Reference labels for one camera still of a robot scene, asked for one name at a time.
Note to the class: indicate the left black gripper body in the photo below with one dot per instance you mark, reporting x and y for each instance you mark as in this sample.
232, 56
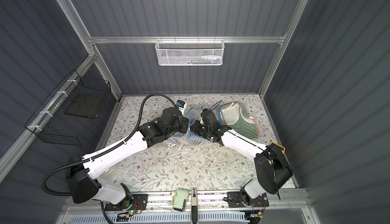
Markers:
184, 125

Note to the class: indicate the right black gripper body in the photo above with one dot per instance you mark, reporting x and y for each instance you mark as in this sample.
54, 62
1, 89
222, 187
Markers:
197, 128

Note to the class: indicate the clear vacuum bag blue zipper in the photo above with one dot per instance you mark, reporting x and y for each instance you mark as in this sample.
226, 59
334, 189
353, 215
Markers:
194, 114

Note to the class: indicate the navy striped garment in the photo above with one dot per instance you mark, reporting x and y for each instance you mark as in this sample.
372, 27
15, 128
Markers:
186, 139

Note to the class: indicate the green striped garment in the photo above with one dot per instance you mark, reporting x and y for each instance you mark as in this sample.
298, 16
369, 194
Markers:
240, 122

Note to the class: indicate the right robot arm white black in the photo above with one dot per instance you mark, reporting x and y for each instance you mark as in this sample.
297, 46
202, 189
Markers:
272, 168

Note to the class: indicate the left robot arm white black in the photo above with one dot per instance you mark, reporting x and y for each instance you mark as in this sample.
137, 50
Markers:
85, 182

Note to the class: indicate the white glue bottle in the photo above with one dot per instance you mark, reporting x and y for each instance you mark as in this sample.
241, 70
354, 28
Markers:
213, 58

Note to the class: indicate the yellow calculator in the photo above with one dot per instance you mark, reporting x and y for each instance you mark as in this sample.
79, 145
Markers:
277, 146

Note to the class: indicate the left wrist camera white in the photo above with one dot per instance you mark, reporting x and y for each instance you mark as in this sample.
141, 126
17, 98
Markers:
181, 106

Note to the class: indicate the white wire wall basket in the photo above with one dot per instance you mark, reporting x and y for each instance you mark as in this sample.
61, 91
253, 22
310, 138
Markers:
188, 54

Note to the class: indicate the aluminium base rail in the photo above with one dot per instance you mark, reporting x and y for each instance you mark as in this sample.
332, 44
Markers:
291, 206

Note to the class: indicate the pale green box on rail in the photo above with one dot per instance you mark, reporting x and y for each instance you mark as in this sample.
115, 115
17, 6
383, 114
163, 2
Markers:
180, 197

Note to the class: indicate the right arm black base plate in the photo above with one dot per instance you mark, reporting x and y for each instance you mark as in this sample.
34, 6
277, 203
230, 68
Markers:
237, 199

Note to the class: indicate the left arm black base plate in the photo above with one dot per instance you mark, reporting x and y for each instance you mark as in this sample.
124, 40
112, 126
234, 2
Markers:
137, 202

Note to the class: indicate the black handle on rail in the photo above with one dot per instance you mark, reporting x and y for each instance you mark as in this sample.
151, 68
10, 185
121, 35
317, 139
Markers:
194, 206

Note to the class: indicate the black wire wall basket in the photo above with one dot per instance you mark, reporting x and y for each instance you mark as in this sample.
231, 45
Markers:
72, 118

